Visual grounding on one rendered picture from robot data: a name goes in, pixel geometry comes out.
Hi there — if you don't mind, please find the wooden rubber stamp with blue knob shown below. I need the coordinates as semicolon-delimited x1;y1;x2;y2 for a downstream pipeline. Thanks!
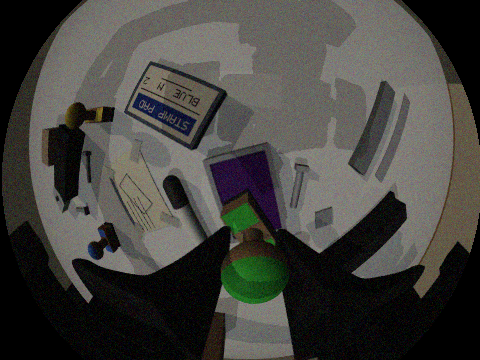
88;223;121;260

